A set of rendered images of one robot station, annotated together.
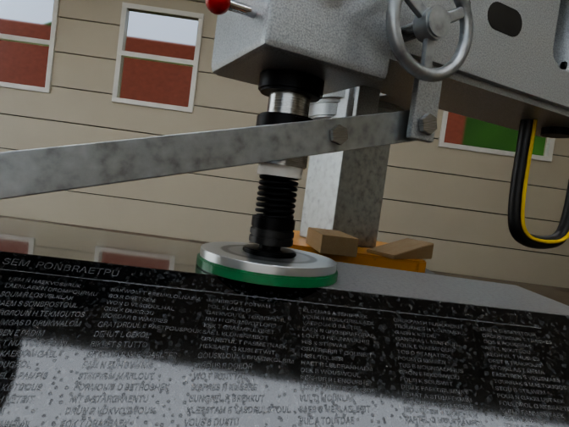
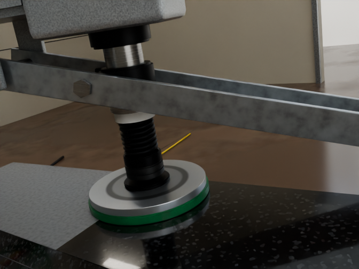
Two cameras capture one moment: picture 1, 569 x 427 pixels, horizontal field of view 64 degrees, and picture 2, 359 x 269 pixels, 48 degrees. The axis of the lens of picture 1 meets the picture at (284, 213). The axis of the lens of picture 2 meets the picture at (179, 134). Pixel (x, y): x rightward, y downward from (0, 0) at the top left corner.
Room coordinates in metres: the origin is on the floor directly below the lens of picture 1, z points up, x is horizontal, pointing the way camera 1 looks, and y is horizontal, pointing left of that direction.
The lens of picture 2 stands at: (1.19, 0.50, 1.11)
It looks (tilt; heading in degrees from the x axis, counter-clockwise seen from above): 16 degrees down; 219
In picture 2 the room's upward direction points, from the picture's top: 9 degrees counter-clockwise
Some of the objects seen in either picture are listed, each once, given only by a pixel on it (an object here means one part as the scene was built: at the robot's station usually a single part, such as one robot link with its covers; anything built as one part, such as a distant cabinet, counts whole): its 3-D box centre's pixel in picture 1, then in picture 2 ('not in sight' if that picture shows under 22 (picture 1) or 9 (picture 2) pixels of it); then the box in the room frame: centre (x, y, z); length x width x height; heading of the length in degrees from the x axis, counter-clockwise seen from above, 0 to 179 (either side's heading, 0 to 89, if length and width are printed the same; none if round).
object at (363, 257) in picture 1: (335, 246); not in sight; (1.53, -0.19, 0.76); 0.49 x 0.49 x 0.05; 0
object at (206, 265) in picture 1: (268, 259); (148, 186); (0.70, 0.02, 0.82); 0.22 x 0.22 x 0.04
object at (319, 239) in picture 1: (330, 241); not in sight; (1.28, -0.14, 0.81); 0.20 x 0.10 x 0.05; 8
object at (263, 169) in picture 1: (280, 165); (133, 108); (0.70, 0.02, 0.97); 0.07 x 0.07 x 0.04
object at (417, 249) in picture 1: (400, 247); not in sight; (1.37, -0.36, 0.80); 0.20 x 0.10 x 0.05; 131
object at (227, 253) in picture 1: (268, 257); (147, 184); (0.70, 0.02, 0.82); 0.21 x 0.21 x 0.01
